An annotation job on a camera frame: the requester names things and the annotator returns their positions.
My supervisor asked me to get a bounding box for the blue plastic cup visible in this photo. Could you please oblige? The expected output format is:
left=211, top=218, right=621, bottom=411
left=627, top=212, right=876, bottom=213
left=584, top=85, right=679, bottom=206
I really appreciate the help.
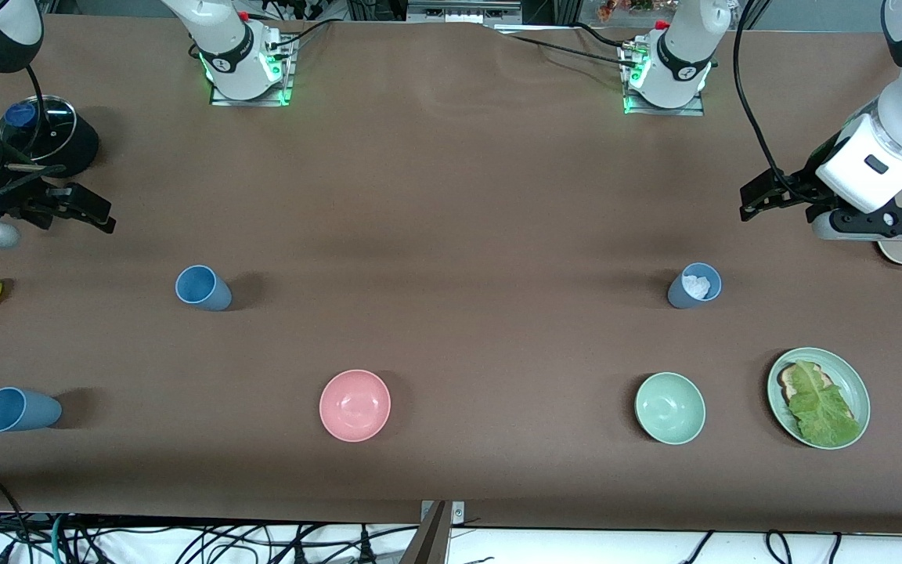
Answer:
left=0, top=387, right=63, bottom=433
left=667, top=262, right=723, bottom=309
left=175, top=265, right=233, bottom=312

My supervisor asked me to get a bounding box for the small metal table bracket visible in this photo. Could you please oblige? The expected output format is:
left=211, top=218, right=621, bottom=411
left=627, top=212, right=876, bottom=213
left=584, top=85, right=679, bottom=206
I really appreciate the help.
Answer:
left=420, top=500, right=466, bottom=524

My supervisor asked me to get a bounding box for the pink bowl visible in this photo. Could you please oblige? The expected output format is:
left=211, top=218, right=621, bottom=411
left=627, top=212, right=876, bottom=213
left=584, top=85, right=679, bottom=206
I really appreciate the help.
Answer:
left=319, top=369, right=391, bottom=443

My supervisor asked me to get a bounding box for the toast slice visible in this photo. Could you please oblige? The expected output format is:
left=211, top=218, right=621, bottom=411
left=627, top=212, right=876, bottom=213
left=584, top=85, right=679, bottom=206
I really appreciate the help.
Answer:
left=778, top=362, right=855, bottom=420

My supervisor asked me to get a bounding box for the mint green plate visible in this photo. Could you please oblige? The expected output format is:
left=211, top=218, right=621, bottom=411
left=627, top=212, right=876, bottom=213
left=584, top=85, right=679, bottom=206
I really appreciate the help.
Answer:
left=767, top=347, right=871, bottom=450

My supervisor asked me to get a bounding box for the mint green bowl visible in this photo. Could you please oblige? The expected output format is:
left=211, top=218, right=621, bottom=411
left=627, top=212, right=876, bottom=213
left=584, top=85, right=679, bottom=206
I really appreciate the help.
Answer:
left=634, top=371, right=707, bottom=446

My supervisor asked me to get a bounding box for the black base power cable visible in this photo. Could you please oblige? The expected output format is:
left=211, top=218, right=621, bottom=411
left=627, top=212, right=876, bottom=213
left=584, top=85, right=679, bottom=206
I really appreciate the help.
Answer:
left=486, top=22, right=644, bottom=73
left=267, top=17, right=336, bottom=49

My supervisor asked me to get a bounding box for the green lettuce leaf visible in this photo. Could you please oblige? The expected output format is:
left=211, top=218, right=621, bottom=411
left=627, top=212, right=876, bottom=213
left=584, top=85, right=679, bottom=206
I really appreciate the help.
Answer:
left=788, top=362, right=863, bottom=447

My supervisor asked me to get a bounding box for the dark brown pole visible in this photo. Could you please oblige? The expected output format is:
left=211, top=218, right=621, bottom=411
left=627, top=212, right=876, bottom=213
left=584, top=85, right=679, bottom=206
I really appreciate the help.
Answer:
left=398, top=501, right=452, bottom=564

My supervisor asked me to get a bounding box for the green cable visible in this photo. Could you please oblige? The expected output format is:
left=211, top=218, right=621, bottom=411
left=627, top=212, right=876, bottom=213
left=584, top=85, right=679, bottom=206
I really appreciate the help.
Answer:
left=48, top=513, right=68, bottom=564

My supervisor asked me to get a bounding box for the silver metal frame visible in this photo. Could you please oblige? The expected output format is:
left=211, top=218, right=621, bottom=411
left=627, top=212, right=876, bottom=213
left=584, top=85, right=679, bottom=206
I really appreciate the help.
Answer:
left=406, top=0, right=524, bottom=26

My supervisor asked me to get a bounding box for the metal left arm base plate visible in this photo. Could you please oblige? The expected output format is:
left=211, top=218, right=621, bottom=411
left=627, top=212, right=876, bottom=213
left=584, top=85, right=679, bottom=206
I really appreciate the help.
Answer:
left=623, top=39, right=707, bottom=117

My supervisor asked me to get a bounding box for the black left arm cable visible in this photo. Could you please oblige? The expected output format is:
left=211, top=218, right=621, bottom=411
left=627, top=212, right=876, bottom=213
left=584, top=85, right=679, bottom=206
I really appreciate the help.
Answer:
left=733, top=0, right=812, bottom=204

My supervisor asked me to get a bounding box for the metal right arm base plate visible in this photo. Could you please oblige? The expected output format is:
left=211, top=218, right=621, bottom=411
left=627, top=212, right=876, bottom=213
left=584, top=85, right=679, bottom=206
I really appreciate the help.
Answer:
left=210, top=31, right=296, bottom=107

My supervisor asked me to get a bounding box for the glass lid with blue knob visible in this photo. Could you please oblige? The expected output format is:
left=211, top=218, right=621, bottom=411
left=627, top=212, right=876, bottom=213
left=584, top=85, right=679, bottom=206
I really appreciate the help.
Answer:
left=0, top=96, right=78, bottom=164

